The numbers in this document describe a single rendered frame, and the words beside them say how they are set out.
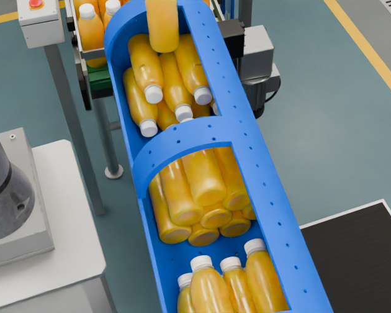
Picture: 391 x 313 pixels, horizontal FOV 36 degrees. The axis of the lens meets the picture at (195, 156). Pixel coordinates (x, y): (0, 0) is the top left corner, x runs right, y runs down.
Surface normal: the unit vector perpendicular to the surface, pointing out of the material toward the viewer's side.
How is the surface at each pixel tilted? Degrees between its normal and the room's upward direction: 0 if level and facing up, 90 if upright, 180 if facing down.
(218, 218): 89
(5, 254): 90
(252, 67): 90
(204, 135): 2
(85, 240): 0
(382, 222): 0
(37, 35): 90
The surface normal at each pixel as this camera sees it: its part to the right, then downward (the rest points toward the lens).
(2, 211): 0.62, 0.37
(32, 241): 0.33, 0.75
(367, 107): -0.03, -0.60
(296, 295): 0.42, -0.63
